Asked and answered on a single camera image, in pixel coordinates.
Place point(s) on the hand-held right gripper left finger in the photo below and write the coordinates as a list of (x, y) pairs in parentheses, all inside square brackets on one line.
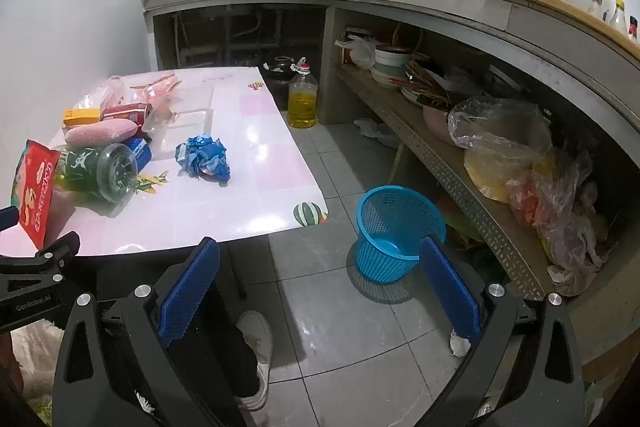
[(192, 287)]

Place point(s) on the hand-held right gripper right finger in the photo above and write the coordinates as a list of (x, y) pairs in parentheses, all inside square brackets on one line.
[(447, 289)]

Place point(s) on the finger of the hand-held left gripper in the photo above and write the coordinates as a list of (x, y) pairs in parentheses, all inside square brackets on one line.
[(50, 257), (7, 219)]

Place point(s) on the red snack packet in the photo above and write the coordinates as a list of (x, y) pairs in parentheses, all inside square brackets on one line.
[(35, 192)]

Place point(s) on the blue plastic basket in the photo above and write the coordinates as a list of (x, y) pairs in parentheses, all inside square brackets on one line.
[(385, 252)]

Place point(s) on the green plastic bottle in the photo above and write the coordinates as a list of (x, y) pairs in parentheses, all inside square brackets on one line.
[(95, 169)]

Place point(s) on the yellow box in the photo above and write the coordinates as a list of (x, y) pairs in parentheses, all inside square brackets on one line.
[(80, 117)]

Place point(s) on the pink sponge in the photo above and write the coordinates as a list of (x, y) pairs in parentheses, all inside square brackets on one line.
[(100, 133)]

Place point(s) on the blue wrapper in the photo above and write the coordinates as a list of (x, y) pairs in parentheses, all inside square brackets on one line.
[(205, 157)]

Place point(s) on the blue box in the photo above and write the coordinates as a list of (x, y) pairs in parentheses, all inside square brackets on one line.
[(140, 152)]

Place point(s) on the red can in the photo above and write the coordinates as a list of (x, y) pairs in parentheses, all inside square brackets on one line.
[(125, 113)]

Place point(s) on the clear plastic wrapper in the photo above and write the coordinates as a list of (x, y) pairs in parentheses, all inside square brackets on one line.
[(190, 117)]

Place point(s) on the pink clear plastic bag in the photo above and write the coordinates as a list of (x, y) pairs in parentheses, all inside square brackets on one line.
[(155, 92)]

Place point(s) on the black table leg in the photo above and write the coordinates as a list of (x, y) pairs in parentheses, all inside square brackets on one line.
[(236, 272)]

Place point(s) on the fluffy white green cloth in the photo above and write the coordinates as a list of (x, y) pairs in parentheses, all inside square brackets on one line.
[(37, 357)]

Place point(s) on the person's black trousers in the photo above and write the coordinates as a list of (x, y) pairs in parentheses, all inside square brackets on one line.
[(225, 347)]

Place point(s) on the person's white shoe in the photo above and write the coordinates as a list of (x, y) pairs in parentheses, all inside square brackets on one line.
[(255, 347)]

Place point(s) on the red plastic bag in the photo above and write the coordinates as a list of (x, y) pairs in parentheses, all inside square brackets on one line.
[(525, 202)]

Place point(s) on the yellow plastic bag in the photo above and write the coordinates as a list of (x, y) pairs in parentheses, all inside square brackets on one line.
[(495, 177)]

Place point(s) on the wooden support leg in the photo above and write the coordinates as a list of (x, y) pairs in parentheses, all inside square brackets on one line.
[(396, 162)]

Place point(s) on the crumpled clear plastic bag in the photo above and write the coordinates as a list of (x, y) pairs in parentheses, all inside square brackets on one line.
[(575, 232)]

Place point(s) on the pink basin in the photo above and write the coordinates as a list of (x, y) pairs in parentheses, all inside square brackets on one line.
[(440, 127)]

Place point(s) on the brown cardboard box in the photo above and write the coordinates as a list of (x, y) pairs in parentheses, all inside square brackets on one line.
[(610, 332)]

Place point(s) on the white rag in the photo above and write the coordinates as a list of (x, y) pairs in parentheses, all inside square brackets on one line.
[(375, 132)]

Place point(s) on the white plate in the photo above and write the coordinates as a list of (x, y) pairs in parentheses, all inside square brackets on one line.
[(415, 97)]

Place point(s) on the pile of dark utensils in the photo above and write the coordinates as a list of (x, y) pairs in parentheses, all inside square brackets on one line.
[(440, 82)]

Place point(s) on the cooking oil bottle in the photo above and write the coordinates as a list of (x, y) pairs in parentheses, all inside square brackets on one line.
[(302, 107)]

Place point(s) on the stacked bowls on shelf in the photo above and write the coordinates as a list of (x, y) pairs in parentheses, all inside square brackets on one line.
[(387, 77)]

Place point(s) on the green bowl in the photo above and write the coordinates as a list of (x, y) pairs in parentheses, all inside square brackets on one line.
[(392, 63)]

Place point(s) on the white bowl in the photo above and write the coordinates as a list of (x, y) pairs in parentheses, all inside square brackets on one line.
[(394, 51)]

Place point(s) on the grey drain pipes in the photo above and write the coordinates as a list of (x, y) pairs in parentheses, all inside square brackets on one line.
[(230, 37)]

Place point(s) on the white plastic bag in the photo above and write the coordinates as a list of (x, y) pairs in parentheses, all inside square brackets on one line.
[(357, 52)]

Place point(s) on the wooden cutting board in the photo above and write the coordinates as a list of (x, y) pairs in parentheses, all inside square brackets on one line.
[(550, 4)]

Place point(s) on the yellow capped condiment bottle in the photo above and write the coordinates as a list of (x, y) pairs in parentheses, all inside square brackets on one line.
[(618, 19)]

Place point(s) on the clear condiment bottle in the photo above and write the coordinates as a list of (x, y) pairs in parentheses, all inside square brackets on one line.
[(596, 4)]

